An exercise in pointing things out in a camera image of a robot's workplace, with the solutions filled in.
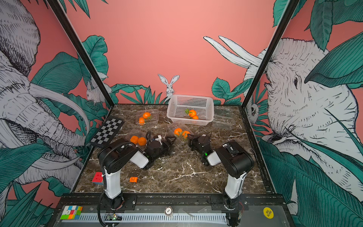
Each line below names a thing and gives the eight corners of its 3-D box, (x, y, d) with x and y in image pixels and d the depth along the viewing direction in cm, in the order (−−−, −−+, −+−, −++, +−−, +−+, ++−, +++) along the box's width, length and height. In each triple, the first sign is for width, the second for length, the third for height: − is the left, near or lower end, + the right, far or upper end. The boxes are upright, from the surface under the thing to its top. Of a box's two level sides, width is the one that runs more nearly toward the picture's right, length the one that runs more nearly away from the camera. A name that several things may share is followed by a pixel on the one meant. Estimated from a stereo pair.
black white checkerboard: (90, 144, 98) (87, 142, 95) (110, 119, 112) (108, 116, 109) (106, 149, 96) (103, 146, 93) (124, 123, 111) (122, 119, 108)
